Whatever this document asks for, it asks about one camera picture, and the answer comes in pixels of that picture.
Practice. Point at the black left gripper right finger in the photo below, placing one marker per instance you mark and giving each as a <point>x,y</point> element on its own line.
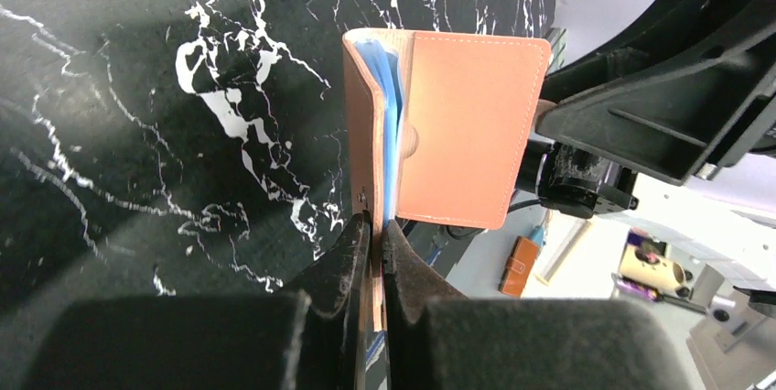
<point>414,293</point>

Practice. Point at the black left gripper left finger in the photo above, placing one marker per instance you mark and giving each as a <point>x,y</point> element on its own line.
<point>328,345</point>

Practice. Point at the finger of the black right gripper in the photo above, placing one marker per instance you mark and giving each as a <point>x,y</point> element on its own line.
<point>709,104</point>
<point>656,35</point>

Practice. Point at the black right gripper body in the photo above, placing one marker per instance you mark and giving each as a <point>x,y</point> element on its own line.
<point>575,182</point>

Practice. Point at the brown leather card holder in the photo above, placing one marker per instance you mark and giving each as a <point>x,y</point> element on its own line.
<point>468,109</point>

